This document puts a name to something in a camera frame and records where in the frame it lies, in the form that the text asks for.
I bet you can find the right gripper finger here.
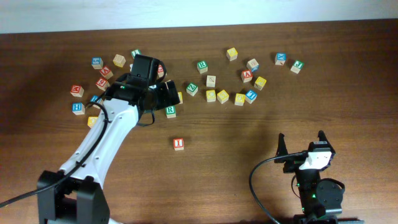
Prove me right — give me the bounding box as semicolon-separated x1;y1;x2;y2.
318;130;329;144
275;133;288;157

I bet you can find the yellow C block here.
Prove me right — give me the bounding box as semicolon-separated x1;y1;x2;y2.
206;90;216;103

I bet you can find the red I block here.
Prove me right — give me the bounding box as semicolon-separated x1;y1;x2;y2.
173;138;184;151

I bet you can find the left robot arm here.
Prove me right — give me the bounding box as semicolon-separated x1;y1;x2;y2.
37;55;180;224

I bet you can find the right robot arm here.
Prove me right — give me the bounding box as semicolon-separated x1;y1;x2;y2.
276;131;364;223

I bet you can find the green R block lower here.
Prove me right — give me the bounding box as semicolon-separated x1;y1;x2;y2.
165;106;177;118

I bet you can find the green r block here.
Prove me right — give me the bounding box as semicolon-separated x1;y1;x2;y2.
165;106;177;118
197;60;208;74

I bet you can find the red Q block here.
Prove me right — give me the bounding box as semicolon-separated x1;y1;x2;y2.
157;65;164;78

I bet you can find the green Z block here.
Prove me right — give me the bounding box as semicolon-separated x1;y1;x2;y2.
186;83;198;96

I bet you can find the green R block upper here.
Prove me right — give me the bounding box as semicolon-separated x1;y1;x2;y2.
197;60;208;74

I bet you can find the green L block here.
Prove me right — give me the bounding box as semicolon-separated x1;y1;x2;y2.
131;49;141;58

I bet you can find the yellow S block tilted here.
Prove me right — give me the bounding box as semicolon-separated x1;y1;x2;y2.
217;90;229;104

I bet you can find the plain yellow-sided block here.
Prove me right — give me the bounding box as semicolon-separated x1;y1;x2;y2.
113;54;126;68

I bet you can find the blue I block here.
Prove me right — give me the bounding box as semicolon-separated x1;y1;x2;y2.
245;90;257;104

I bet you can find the red A block left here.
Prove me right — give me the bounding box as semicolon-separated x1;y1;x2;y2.
99;65;113;80

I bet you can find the red a block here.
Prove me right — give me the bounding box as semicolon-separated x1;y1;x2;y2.
241;70;253;83
99;65;113;80

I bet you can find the red 6 block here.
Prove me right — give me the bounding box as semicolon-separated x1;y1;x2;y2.
96;77;110;91

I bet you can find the yellow E block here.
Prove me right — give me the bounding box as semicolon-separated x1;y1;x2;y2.
234;93;246;106

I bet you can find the yellow block right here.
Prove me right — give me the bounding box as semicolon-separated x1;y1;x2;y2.
254;77;267;90

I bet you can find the blue H block tilted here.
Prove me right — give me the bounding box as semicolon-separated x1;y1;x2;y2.
90;95;103;105

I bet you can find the green J block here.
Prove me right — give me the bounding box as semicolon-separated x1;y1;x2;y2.
290;60;304;74

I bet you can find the blue S block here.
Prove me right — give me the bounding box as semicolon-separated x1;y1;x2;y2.
91;57;104;70

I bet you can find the yellow block top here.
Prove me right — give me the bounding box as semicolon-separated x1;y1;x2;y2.
226;47;238;61

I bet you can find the yellow block lower left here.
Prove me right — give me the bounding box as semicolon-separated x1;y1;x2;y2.
87;116;98;128

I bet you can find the red A block right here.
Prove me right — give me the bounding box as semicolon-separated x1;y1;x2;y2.
241;70;253;83

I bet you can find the blue X block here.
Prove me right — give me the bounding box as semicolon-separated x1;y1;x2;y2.
275;52;287;65

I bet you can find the red M block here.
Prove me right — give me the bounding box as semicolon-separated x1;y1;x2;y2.
70;85;84;97

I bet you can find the plain block blue side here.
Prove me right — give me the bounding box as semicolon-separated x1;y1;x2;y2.
246;58;259;72

